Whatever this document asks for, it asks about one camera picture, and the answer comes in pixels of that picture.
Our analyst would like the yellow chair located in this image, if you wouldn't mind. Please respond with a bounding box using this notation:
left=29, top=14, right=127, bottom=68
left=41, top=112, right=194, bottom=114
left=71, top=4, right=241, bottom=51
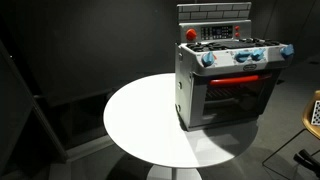
left=262, top=89, right=320, bottom=180

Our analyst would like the blue stove knob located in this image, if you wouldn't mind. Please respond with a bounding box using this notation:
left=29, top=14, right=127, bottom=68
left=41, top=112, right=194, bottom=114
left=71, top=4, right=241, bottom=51
left=201, top=50, right=218, bottom=68
left=234, top=50, right=252, bottom=64
left=279, top=43, right=296, bottom=60
left=250, top=48, right=267, bottom=62

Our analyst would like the white table pedestal base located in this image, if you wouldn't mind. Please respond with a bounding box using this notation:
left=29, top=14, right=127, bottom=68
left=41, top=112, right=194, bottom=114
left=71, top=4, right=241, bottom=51
left=146, top=164, right=203, bottom=180

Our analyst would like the orange oven door handle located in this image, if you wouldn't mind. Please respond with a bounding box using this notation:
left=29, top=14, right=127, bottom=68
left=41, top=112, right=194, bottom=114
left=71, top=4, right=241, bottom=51
left=209, top=74, right=273, bottom=88

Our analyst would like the stove control panel display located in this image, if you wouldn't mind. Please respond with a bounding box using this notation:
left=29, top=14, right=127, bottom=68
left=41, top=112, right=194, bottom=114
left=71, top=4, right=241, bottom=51
left=200, top=25, right=234, bottom=41

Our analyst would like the grey toy stove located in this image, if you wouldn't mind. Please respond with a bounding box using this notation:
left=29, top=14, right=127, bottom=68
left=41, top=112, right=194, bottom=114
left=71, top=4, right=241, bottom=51
left=174, top=2, right=296, bottom=132

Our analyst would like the orange round stove knob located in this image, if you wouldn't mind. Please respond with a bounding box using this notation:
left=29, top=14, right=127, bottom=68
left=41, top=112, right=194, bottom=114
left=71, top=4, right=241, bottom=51
left=185, top=28, right=198, bottom=42

